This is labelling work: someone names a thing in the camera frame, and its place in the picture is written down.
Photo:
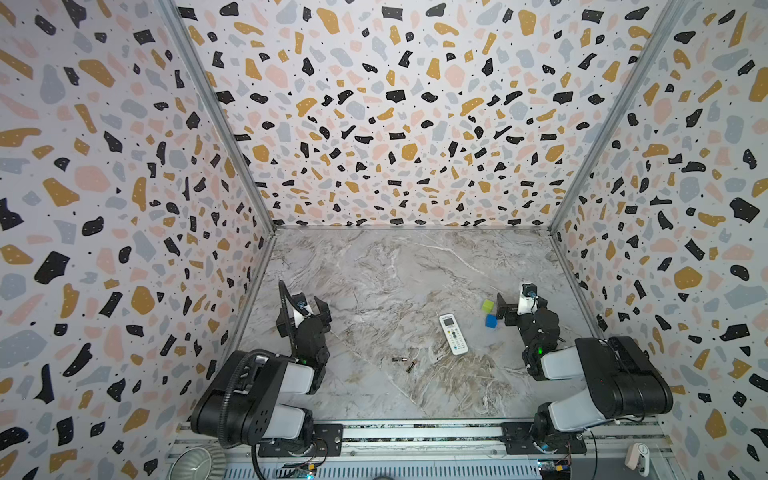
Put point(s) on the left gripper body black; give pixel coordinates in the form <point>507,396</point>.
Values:
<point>303,320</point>

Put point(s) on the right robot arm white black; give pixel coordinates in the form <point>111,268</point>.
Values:
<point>620,381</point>

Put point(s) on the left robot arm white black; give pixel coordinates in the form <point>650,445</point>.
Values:
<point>242,404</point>

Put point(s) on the blue cube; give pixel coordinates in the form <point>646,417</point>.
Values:
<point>491,321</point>

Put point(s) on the green cube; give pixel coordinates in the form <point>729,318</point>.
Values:
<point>488,305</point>

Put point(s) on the metal ribbed lamp shade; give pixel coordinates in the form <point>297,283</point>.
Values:
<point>207,462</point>

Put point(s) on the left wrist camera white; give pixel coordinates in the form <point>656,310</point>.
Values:
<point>302,306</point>

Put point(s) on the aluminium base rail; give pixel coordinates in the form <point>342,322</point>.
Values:
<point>444,449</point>

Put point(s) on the white handle object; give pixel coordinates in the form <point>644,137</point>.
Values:
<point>638,459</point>

